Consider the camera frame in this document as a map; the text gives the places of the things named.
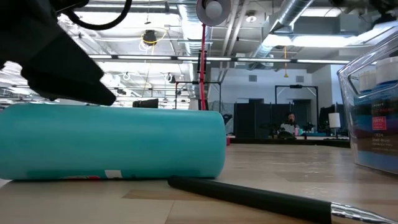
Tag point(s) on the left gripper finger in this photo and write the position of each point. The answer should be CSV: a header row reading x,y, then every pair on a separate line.
x,y
68,74

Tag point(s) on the light blue paint bottle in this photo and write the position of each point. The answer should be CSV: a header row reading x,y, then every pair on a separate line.
x,y
109,140

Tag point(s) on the black paint brush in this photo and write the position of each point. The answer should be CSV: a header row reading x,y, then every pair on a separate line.
x,y
248,196

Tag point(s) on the clear plastic bin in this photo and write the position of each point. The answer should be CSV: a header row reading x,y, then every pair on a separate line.
x,y
346,109

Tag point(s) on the long linear light bar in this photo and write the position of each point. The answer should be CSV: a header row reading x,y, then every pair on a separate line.
x,y
149,57

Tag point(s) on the black background screen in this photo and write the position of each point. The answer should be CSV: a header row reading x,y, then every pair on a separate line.
x,y
146,103

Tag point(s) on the red desk lamp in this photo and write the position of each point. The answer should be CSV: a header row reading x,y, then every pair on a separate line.
x,y
202,62

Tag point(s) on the black partition screens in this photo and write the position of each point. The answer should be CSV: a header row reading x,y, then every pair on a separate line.
x,y
248,121

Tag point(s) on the round ceiling fixture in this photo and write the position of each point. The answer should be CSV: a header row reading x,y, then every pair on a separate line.
x,y
251,17

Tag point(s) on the person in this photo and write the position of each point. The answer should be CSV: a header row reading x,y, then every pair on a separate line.
x,y
289,126

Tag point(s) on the white cylindrical lamp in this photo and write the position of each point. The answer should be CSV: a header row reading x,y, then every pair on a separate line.
x,y
334,119

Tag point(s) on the silver ventilation duct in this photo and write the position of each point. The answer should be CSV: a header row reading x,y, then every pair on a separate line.
x,y
289,12

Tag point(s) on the black table frame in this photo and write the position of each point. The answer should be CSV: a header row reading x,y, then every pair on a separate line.
x,y
311,142

